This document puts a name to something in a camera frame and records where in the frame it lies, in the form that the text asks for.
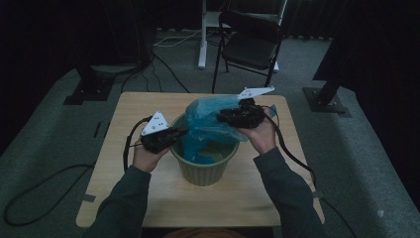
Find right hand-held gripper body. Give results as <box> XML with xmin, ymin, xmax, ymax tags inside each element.
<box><xmin>227</xmin><ymin>85</ymin><xmax>276</xmax><ymax>130</ymax></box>

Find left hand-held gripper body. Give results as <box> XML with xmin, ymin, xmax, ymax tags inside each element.
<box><xmin>140</xmin><ymin>110</ymin><xmax>180</xmax><ymax>155</ymax></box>

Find blue plastic bag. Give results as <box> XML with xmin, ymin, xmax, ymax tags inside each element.
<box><xmin>180</xmin><ymin>94</ymin><xmax>278</xmax><ymax>166</ymax></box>

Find green plastic bin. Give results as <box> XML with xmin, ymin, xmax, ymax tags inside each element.
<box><xmin>169</xmin><ymin>112</ymin><xmax>241</xmax><ymax>187</ymax></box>

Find person's left hand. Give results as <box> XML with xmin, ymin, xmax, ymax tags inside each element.
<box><xmin>132</xmin><ymin>138</ymin><xmax>170</xmax><ymax>175</ymax></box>

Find person's right hand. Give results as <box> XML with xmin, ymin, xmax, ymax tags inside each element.
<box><xmin>236</xmin><ymin>108</ymin><xmax>278</xmax><ymax>157</ymax></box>

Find black folding chair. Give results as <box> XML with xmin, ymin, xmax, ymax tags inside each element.
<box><xmin>211</xmin><ymin>10</ymin><xmax>284</xmax><ymax>96</ymax></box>

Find black stand base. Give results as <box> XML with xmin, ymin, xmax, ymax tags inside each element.
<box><xmin>62</xmin><ymin>62</ymin><xmax>117</xmax><ymax>106</ymax></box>
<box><xmin>302</xmin><ymin>78</ymin><xmax>353</xmax><ymax>119</ymax></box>

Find dark curtain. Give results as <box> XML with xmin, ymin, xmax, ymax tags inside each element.
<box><xmin>284</xmin><ymin>0</ymin><xmax>335</xmax><ymax>42</ymax></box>

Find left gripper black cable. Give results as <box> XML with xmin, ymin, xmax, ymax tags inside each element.
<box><xmin>122</xmin><ymin>115</ymin><xmax>155</xmax><ymax>174</ymax></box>

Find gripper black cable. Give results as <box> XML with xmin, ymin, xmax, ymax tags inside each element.
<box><xmin>261</xmin><ymin>104</ymin><xmax>359</xmax><ymax>238</ymax></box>
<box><xmin>122</xmin><ymin>115</ymin><xmax>155</xmax><ymax>174</ymax></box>

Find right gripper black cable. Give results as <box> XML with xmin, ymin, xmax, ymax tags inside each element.
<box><xmin>261</xmin><ymin>104</ymin><xmax>359</xmax><ymax>238</ymax></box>

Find black floor cables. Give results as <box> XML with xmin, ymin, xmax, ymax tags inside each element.
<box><xmin>119</xmin><ymin>52</ymin><xmax>191</xmax><ymax>94</ymax></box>

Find white floor cable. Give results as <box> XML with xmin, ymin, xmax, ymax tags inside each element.
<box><xmin>153</xmin><ymin>28</ymin><xmax>203</xmax><ymax>49</ymax></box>

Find black floor cable loop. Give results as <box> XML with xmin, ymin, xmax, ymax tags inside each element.
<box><xmin>2</xmin><ymin>163</ymin><xmax>97</xmax><ymax>228</ymax></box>

